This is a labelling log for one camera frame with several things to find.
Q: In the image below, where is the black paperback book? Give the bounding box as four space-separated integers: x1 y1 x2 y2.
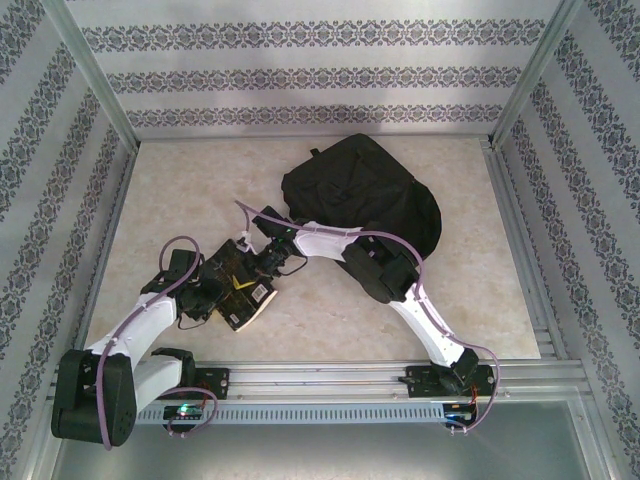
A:
202 238 279 334

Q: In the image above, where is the black backpack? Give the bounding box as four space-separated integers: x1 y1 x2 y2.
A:
279 132 446 261

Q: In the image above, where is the left controller board green light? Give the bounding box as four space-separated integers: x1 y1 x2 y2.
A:
163 403 205 420

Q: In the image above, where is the right controller board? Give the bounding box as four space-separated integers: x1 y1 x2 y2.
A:
443 405 477 426

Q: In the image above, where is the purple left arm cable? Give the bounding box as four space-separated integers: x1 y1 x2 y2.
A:
98 235 220 451

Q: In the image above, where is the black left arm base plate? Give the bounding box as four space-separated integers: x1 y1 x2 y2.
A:
139 367 232 401

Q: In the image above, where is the aluminium frame side rail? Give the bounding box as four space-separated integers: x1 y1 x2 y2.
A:
480 139 569 362
69 142 139 366

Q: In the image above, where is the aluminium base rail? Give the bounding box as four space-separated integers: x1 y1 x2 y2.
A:
47 362 586 401

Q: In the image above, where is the grey slotted cable duct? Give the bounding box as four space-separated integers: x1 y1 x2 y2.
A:
67 402 446 425

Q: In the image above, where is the aluminium frame rear rail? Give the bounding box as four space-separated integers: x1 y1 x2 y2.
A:
133 130 496 144

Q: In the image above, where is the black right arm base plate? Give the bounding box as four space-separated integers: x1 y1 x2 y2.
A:
405 364 500 400

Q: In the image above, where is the aluminium frame post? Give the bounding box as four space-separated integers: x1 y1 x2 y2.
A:
42 0 140 147
492 0 586 147

